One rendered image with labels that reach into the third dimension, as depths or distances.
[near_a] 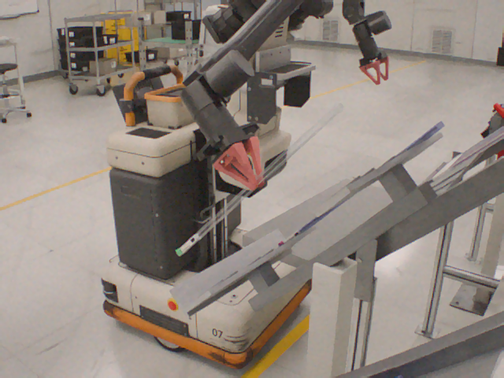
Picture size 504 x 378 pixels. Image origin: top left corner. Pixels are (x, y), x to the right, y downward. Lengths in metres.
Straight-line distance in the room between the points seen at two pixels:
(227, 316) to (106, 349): 0.57
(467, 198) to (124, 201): 1.18
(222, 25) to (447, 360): 1.24
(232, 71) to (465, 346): 0.62
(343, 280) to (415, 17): 9.62
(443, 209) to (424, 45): 9.30
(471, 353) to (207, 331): 1.55
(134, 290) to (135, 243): 0.18
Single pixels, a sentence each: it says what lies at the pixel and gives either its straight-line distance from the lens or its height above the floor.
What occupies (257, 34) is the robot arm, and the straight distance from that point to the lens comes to 0.98.
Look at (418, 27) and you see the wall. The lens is 10.41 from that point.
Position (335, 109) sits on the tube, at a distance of 0.71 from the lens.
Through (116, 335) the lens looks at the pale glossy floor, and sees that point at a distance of 2.16.
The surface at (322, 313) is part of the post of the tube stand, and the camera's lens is 0.98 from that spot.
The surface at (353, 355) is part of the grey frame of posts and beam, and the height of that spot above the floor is 0.41.
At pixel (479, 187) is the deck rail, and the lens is 1.12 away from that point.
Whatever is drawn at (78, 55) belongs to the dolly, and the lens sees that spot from 7.68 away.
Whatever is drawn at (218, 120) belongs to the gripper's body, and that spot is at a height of 1.09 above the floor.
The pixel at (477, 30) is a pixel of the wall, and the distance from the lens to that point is 10.10.
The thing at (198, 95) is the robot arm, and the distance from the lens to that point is 0.87.
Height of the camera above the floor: 1.31
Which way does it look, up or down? 22 degrees down
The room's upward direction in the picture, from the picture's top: straight up
